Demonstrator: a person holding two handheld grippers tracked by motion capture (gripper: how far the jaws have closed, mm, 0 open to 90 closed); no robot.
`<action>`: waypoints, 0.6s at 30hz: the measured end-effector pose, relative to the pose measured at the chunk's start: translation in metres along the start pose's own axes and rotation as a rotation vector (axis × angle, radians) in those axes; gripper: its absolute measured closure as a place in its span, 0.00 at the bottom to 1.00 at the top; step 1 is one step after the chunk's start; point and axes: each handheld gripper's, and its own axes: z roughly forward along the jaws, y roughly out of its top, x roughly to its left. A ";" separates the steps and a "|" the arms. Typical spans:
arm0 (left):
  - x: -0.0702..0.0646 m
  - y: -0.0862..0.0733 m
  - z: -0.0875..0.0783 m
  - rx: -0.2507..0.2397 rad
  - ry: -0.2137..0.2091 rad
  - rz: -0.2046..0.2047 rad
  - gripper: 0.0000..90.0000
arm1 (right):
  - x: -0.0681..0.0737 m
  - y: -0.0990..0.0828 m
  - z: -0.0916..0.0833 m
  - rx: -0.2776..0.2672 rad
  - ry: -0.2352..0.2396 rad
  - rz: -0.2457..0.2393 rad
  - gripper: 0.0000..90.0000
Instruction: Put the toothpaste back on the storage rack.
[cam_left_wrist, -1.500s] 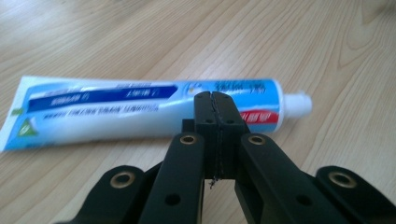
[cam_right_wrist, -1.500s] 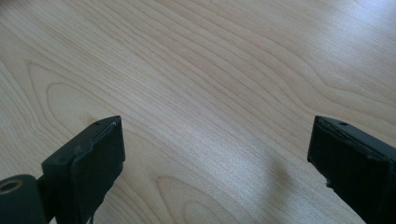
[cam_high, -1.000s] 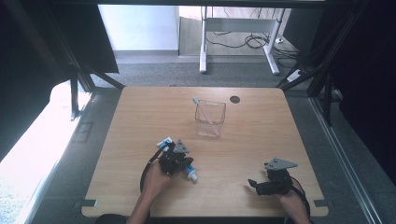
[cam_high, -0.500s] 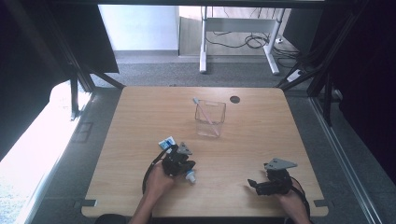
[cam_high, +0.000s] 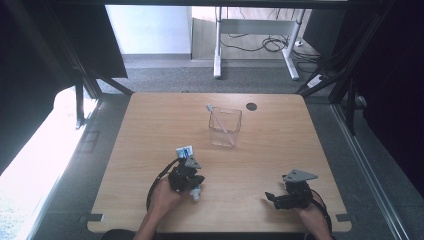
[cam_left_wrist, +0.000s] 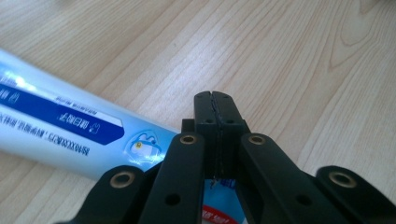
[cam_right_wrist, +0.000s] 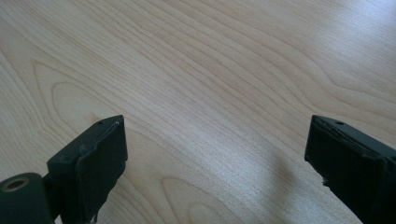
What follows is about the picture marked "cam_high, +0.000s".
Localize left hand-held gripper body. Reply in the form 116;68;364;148
167;156;203;193

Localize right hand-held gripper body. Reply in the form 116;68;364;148
281;168;319;211

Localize white and blue toothpaste tube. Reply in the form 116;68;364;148
175;144;203;202

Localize clear plastic cup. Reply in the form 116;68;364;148
208;106;243;149

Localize pink toothbrush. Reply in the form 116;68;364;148
206;103;236;147

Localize person's left hand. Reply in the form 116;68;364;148
147;176;183;218

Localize person's right hand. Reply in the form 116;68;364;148
295;200;330;234

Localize white power strip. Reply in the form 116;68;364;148
306;73;328;90

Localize black metal stand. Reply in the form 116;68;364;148
49;19;135;130
295;13;394;136

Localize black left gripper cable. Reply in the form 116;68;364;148
145;157;182;212

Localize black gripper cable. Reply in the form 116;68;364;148
309;188;334;240
145;157;182;212

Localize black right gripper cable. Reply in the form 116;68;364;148
309;188;334;240

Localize metal floor rail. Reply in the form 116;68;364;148
331;103;412;240

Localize black floor cables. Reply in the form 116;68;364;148
219;32;323;74

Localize white desk frame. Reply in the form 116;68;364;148
212;6;307;81

